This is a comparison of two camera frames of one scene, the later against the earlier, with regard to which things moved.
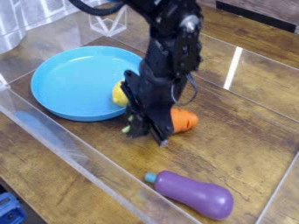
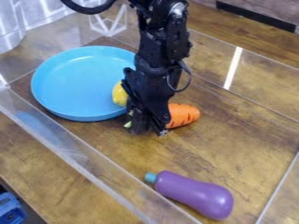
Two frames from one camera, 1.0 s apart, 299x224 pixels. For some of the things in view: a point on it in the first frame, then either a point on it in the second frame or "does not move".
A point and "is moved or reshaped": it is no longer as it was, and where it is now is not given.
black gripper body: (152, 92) does not move
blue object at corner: (12, 213) does not move
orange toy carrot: (182, 120) is moved or reshaped
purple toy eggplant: (208, 199) does not move
